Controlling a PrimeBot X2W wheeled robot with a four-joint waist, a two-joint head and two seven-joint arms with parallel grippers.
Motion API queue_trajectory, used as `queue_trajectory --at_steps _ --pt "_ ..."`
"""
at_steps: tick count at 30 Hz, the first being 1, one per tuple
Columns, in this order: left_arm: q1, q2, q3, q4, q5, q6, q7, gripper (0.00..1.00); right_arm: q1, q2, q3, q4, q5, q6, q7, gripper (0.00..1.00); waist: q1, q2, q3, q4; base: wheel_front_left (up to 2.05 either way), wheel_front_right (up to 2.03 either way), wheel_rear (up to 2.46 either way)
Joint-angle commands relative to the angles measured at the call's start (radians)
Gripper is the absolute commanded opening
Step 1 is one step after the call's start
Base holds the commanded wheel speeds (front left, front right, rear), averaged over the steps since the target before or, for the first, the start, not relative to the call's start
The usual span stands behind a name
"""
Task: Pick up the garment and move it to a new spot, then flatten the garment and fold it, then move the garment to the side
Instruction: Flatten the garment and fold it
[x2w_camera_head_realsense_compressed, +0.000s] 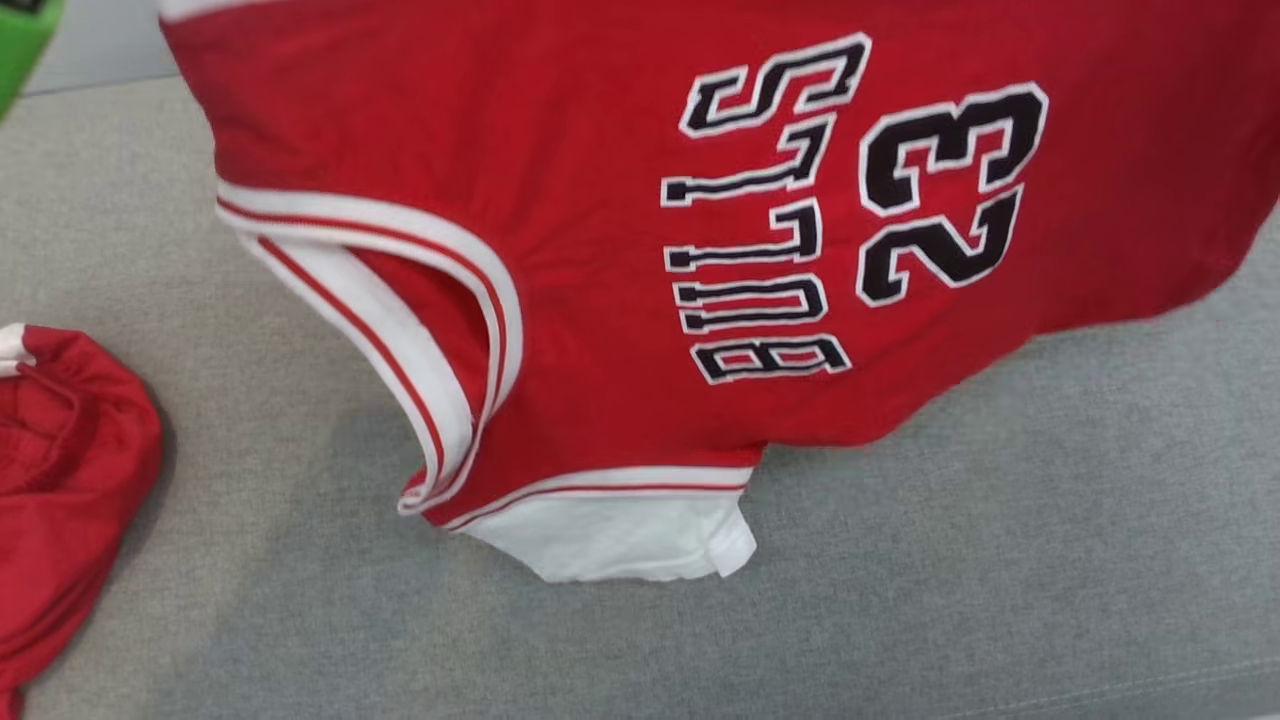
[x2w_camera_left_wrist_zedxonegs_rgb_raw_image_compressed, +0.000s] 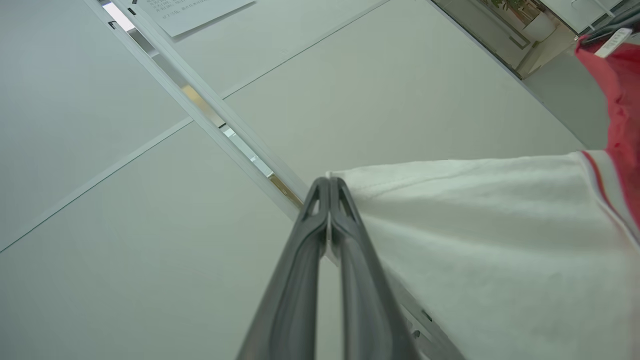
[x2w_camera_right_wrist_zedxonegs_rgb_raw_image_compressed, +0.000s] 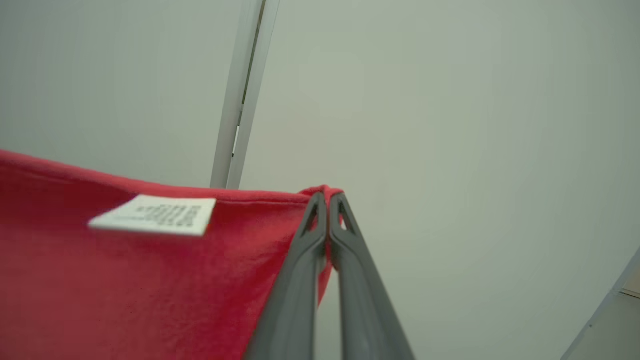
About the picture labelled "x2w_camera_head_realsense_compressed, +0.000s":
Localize red number 23 basketball jersey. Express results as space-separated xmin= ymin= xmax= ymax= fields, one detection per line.
xmin=158 ymin=0 xmax=1280 ymax=584

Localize red crumpled shorts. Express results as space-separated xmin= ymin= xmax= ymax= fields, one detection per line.
xmin=0 ymin=323 xmax=164 ymax=720

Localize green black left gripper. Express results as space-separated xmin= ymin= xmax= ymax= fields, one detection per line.
xmin=0 ymin=0 xmax=67 ymax=123

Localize grey fabric sofa seat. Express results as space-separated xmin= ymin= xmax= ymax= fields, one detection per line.
xmin=0 ymin=78 xmax=1280 ymax=720

